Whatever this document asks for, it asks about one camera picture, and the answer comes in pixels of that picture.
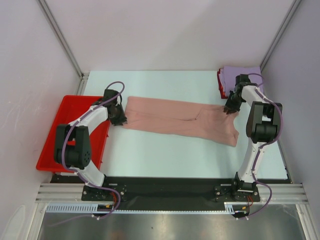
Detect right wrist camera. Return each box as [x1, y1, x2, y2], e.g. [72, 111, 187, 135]
[234, 74, 253, 93]

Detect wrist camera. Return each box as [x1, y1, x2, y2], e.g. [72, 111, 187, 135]
[234, 74, 253, 93]
[92, 89, 122, 107]

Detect folded orange t shirt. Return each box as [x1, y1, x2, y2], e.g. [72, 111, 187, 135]
[217, 68, 227, 99]

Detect aluminium frame rail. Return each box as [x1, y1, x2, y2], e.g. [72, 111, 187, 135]
[35, 183, 309, 205]

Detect red plastic bin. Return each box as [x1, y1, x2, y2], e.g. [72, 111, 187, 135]
[36, 95, 110, 173]

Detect pink t shirt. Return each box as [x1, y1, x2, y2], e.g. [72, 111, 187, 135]
[124, 96, 239, 147]

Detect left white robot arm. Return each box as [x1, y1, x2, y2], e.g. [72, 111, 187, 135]
[53, 100, 127, 200]

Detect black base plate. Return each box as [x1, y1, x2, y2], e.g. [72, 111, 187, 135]
[49, 174, 292, 211]

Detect white cable duct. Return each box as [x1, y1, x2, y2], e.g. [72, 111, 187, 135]
[45, 203, 248, 215]

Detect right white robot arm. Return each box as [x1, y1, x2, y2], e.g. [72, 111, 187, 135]
[223, 83, 283, 201]

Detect folded red t shirt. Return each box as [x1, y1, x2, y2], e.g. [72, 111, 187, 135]
[217, 68, 228, 100]

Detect folded lilac t shirt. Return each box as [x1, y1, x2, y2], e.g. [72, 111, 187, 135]
[221, 66, 263, 96]

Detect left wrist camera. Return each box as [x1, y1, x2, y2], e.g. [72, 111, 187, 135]
[92, 89, 122, 107]

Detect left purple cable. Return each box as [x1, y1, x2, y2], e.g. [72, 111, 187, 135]
[48, 81, 126, 227]

